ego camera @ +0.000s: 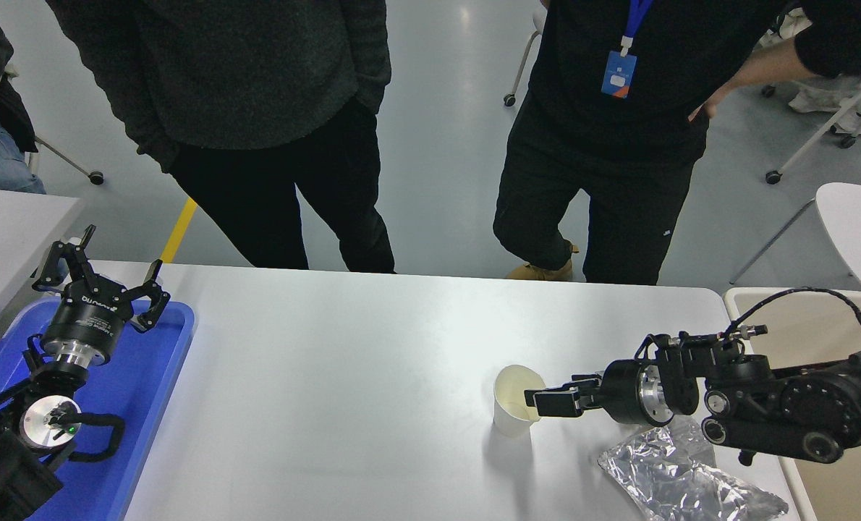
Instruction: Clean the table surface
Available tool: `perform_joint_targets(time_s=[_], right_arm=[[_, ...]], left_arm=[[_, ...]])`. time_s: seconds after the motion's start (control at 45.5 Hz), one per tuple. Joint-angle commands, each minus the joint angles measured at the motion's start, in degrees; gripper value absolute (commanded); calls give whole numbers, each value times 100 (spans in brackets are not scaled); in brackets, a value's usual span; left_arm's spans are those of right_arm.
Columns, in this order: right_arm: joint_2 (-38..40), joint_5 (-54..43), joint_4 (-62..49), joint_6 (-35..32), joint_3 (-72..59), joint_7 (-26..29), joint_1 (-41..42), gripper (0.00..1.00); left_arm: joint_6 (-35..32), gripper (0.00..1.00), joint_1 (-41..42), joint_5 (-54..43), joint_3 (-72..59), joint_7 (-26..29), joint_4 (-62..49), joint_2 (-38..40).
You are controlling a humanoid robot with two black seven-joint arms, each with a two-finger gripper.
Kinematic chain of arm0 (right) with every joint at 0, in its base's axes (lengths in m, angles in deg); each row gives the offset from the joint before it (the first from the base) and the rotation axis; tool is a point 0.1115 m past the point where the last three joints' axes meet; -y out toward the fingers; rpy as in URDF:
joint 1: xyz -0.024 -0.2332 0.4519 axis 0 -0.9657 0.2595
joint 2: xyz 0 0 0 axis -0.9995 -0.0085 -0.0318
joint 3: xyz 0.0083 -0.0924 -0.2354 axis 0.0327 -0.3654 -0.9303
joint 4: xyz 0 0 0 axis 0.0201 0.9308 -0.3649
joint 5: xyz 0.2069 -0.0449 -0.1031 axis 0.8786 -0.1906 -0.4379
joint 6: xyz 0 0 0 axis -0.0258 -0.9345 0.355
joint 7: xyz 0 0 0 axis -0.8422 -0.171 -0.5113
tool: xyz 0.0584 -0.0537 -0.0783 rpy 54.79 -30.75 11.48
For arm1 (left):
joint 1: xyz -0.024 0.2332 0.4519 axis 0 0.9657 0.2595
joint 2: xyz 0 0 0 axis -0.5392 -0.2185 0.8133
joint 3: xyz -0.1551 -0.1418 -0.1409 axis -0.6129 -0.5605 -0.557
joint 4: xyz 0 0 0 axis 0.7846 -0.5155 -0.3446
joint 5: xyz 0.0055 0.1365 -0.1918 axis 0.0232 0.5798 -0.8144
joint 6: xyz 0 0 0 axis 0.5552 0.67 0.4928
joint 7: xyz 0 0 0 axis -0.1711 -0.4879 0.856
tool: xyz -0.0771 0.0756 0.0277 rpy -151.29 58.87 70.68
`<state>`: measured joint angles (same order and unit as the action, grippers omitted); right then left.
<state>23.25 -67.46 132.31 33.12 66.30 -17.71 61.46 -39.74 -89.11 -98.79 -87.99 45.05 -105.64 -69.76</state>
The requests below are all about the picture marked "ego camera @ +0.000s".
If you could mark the person's left hand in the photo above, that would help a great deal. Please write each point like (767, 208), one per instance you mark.
(705, 103)

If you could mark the white paper cup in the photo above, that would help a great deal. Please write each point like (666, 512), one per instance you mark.
(510, 425)

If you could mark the grey leg wheeled chair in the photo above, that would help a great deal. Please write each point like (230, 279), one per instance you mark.
(96, 177)

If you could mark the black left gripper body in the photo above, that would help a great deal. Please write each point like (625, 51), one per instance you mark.
(87, 318)

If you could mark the person's left forearm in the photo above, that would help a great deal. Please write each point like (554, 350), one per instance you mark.
(756, 72)

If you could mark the white round table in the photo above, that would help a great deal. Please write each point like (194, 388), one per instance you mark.
(857, 224)

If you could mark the blue plastic tray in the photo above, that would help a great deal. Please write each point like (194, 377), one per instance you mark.
(137, 420)

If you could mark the yellow floor tape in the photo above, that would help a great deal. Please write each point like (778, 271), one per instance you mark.
(177, 231)

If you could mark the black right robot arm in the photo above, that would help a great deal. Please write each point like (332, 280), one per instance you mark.
(799, 405)

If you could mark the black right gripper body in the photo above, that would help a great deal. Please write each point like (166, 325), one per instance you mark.
(622, 394)

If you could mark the silver foil tray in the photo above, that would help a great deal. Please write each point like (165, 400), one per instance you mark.
(662, 477)

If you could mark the white side table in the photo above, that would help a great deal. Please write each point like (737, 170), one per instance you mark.
(3, 231)

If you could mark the white frame wheeled chair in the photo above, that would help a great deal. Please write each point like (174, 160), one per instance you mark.
(772, 176)

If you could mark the large pale plastic bin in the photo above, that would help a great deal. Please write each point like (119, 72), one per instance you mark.
(814, 325)

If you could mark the person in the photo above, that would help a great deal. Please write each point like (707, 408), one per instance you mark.
(0, 166)
(814, 101)
(242, 72)
(618, 181)

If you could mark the grey seat wheeled chair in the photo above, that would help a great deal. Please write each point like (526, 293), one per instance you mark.
(509, 100)

